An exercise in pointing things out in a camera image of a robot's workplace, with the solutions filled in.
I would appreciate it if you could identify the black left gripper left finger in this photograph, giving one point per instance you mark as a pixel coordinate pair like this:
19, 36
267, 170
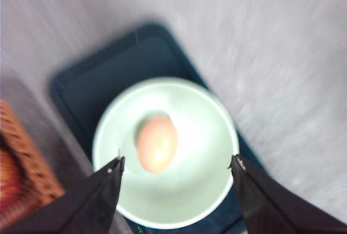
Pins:
87, 209

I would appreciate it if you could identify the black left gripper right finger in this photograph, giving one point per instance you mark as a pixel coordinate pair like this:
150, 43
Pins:
270, 208

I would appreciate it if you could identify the brown egg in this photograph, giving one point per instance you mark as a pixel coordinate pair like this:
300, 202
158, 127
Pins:
157, 144

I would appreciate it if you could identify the green ceramic bowl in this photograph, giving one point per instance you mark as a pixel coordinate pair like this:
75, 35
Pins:
197, 183

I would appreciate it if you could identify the brown wicker basket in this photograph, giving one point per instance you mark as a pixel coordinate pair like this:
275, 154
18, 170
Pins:
26, 184

